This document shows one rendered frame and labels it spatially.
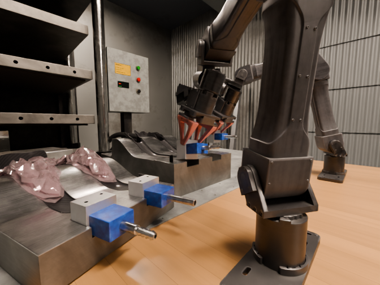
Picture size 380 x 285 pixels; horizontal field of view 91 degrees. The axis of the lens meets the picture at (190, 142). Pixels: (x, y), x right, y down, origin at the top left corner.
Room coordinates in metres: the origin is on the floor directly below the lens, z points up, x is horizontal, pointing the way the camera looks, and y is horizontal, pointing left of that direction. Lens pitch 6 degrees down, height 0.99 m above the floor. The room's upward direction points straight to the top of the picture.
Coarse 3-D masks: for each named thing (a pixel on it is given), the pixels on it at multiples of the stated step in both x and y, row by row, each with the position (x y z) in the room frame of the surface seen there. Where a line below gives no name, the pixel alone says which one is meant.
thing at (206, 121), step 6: (198, 120) 0.47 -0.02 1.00; (204, 120) 0.47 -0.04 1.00; (210, 120) 0.49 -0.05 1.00; (198, 126) 0.54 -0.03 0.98; (204, 126) 0.53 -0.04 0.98; (210, 126) 0.51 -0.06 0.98; (216, 126) 0.51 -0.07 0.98; (198, 132) 0.54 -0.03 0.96; (210, 132) 0.52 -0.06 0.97; (204, 138) 0.52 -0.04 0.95
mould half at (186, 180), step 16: (112, 144) 0.72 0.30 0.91; (128, 144) 0.67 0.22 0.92; (160, 144) 0.74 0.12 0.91; (128, 160) 0.63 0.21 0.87; (144, 160) 0.55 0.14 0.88; (160, 160) 0.51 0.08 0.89; (176, 160) 0.51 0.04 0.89; (208, 160) 0.55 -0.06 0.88; (224, 160) 0.61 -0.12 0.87; (160, 176) 0.50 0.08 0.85; (176, 176) 0.46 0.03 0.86; (192, 176) 0.50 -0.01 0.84; (208, 176) 0.55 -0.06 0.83; (224, 176) 0.61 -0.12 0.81; (176, 192) 0.46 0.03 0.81
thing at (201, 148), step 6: (180, 144) 0.51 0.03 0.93; (186, 144) 0.50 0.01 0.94; (192, 144) 0.48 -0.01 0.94; (198, 144) 0.47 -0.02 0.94; (204, 144) 0.49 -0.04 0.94; (180, 150) 0.50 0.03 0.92; (186, 150) 0.49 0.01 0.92; (192, 150) 0.48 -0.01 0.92; (198, 150) 0.47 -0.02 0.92; (204, 150) 0.49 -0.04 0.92; (180, 156) 0.50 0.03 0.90; (186, 156) 0.49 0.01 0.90; (192, 156) 0.51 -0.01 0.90
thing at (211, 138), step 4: (216, 132) 0.80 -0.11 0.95; (220, 132) 0.82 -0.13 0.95; (208, 136) 0.81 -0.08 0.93; (212, 136) 0.80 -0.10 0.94; (216, 136) 0.79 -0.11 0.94; (220, 136) 0.77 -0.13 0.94; (224, 136) 0.77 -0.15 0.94; (228, 136) 0.76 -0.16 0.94; (232, 136) 0.75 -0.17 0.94; (236, 136) 0.75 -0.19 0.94; (208, 140) 0.81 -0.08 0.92; (212, 140) 0.80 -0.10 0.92; (216, 140) 0.80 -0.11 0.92; (220, 140) 0.82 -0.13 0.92
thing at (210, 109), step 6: (204, 90) 0.48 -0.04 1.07; (198, 96) 0.48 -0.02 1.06; (204, 96) 0.47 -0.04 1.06; (210, 96) 0.47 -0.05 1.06; (216, 96) 0.48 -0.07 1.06; (198, 102) 0.48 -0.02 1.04; (204, 102) 0.47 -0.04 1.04; (210, 102) 0.48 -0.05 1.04; (180, 108) 0.49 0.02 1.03; (186, 108) 0.47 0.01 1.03; (198, 108) 0.48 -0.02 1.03; (204, 108) 0.47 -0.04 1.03; (210, 108) 0.48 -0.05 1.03; (192, 114) 0.45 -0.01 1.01; (198, 114) 0.46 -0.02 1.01; (204, 114) 0.47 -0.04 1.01; (210, 114) 0.49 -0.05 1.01; (216, 120) 0.52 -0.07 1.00
